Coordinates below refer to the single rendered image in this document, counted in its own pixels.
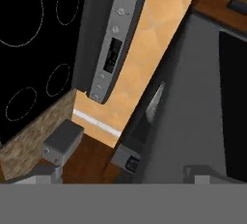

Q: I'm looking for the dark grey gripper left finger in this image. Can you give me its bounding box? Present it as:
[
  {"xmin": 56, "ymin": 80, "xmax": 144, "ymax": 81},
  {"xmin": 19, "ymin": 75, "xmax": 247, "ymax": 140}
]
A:
[{"xmin": 6, "ymin": 164, "xmax": 64, "ymax": 184}]

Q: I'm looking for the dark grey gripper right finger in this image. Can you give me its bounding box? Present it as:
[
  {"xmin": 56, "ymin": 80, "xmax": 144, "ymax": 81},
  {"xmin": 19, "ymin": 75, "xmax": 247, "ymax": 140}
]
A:
[{"xmin": 182, "ymin": 164, "xmax": 244, "ymax": 184}]

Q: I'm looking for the dark grey microwave door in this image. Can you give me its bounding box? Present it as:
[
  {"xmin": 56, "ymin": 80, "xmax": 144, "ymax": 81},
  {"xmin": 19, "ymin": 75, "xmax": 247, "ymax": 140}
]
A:
[{"xmin": 110, "ymin": 80, "xmax": 168, "ymax": 175}]

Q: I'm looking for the small grey box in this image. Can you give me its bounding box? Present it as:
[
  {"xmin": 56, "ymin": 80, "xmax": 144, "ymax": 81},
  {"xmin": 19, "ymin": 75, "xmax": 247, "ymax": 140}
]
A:
[{"xmin": 41, "ymin": 119, "xmax": 86, "ymax": 167}]

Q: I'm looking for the black hob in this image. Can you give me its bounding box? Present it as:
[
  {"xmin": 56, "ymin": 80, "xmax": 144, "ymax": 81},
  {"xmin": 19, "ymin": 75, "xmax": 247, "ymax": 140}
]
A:
[{"xmin": 0, "ymin": 0, "xmax": 89, "ymax": 147}]

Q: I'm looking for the grey stove with control panel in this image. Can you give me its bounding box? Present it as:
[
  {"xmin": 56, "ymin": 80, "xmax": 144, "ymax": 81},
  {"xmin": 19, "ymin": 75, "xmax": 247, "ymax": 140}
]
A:
[{"xmin": 70, "ymin": 0, "xmax": 150, "ymax": 105}]

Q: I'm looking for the silver microwave door handle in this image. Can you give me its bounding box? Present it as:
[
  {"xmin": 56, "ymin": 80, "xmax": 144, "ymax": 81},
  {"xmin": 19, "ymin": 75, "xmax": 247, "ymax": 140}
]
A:
[{"xmin": 145, "ymin": 80, "xmax": 167, "ymax": 126}]

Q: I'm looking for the dark cupboard handle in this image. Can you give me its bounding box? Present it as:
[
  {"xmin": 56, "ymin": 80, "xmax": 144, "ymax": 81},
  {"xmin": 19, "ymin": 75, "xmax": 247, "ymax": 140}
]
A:
[{"xmin": 226, "ymin": 0, "xmax": 247, "ymax": 17}]

